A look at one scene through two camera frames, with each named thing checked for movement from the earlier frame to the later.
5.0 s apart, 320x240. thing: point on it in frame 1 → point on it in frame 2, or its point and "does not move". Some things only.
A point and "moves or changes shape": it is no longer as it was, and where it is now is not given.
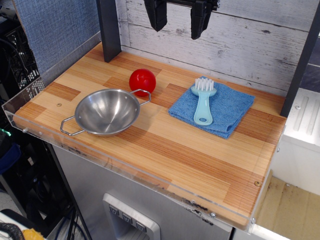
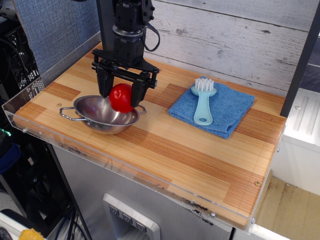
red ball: (143, 79) moves or changes shape
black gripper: (201, 11) → (127, 58)
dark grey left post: (109, 27) does not move
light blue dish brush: (204, 88) does not move
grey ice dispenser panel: (127, 223) does not move
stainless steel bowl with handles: (106, 111) moves or changes shape
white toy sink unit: (297, 160) does not move
